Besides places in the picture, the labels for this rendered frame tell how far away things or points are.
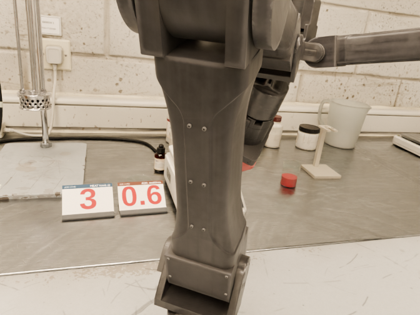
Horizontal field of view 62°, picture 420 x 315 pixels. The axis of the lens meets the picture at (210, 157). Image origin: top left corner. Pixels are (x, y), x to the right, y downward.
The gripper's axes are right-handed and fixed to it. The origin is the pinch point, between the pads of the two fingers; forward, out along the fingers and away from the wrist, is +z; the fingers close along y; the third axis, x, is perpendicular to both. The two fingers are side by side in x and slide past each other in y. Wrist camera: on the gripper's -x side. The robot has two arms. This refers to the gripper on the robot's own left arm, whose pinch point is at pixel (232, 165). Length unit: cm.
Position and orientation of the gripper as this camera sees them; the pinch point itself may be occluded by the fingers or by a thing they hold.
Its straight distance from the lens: 63.5
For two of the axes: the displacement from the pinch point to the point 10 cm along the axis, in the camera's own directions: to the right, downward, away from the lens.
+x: 8.9, 4.5, -1.1
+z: -2.1, 6.0, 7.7
